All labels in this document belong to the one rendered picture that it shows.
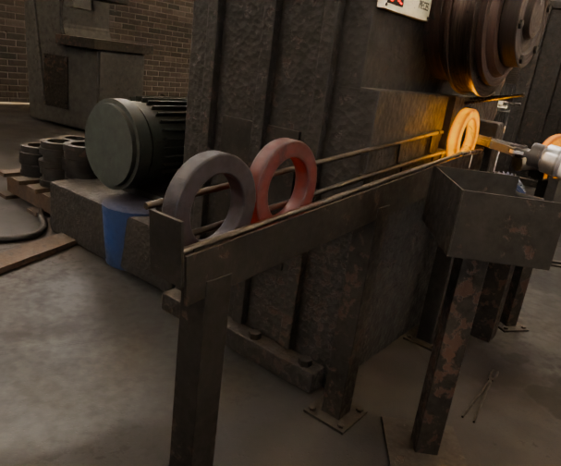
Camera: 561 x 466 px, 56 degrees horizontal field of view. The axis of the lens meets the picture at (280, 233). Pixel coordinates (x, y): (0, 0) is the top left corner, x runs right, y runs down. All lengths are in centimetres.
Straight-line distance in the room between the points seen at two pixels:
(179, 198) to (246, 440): 79
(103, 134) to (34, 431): 129
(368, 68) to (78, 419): 114
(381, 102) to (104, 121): 130
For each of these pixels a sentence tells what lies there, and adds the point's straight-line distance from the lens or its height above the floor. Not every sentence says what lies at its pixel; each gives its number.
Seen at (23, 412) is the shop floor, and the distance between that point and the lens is 153.
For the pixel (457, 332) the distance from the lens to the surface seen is 132.
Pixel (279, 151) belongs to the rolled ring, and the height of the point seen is 76.
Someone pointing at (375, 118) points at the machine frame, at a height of 80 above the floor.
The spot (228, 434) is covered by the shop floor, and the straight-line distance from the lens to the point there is 143.
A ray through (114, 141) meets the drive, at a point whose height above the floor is 52.
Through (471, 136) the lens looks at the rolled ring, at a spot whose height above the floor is 75.
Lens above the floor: 91
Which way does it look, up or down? 18 degrees down
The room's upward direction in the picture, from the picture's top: 7 degrees clockwise
